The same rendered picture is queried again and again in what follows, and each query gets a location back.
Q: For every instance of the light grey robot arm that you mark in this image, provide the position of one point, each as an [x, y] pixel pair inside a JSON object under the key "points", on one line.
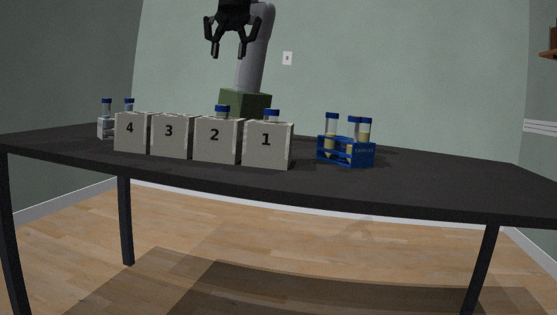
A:
{"points": [[249, 70]]}

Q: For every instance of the blue tube rack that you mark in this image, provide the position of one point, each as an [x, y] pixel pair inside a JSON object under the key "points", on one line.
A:
{"points": [[362, 154]]}

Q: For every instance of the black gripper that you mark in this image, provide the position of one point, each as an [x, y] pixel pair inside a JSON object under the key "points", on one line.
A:
{"points": [[231, 15]]}

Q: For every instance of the white tube rack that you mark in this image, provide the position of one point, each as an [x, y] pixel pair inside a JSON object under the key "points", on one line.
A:
{"points": [[101, 129]]}

